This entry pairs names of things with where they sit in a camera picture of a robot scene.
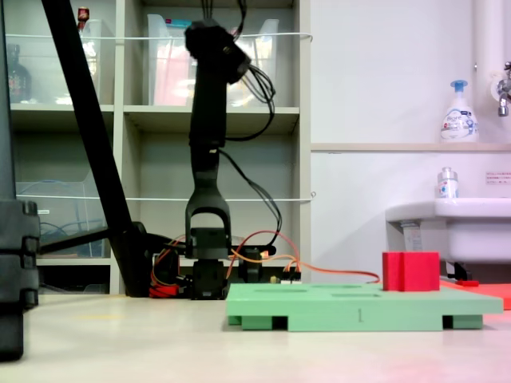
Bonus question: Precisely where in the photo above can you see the large clear plastic bin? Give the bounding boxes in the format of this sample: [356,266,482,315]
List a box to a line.
[147,14,281,108]

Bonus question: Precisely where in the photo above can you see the white sink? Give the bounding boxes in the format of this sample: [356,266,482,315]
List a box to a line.
[384,196,511,267]

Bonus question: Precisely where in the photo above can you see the small clear sanitizer bottle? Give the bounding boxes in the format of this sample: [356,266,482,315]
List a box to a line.
[435,166,461,199]

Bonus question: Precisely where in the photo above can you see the red cross columnar block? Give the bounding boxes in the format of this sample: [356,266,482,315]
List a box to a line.
[382,251,442,293]

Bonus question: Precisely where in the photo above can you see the metal faucet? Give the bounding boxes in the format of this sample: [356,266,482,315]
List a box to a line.
[489,61,511,118]

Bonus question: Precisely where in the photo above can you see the orange cable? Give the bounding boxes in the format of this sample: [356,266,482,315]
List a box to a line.
[224,230,382,286]

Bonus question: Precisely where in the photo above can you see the pink wall notice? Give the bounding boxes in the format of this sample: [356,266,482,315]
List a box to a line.
[485,170,511,186]

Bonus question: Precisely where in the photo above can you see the green board with shaped holes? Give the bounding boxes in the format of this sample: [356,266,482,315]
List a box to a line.
[225,282,505,333]

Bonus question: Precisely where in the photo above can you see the black tripod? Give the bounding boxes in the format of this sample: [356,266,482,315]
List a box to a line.
[38,0,179,298]

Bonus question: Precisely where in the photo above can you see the white wire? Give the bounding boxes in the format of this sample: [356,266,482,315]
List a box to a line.
[5,32,315,41]
[15,191,317,203]

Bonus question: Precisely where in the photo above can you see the red wire bundle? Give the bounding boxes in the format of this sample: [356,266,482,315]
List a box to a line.
[149,238,189,299]

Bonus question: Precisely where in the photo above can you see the black table clamp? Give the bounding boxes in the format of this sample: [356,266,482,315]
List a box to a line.
[237,245,277,286]

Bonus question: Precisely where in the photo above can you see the white sink label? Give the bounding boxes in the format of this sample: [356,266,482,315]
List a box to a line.
[400,220,425,253]

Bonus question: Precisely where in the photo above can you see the beige shelf unit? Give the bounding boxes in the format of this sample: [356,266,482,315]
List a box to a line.
[0,0,313,296]

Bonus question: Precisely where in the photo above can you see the notched black stack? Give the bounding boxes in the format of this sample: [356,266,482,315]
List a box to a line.
[0,199,42,362]

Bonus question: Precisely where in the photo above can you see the clear file box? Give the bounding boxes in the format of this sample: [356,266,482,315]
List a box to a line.
[15,171,112,259]

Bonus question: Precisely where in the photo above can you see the circuit board with wires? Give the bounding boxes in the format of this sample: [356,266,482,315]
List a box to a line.
[269,266,303,286]

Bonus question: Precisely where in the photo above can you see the red flat mat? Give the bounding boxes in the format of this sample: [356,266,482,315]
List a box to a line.
[438,279,511,312]

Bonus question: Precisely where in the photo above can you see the narrow clear plastic bin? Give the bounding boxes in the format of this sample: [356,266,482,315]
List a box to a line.
[77,18,103,105]

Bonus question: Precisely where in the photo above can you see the dark grey post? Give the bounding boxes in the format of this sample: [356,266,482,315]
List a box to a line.
[0,0,18,201]

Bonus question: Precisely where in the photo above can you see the white pump soap bottle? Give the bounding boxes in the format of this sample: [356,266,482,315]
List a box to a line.
[439,79,481,144]

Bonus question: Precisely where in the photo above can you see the dark glass bottle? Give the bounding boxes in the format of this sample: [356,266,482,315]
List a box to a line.
[5,43,34,105]

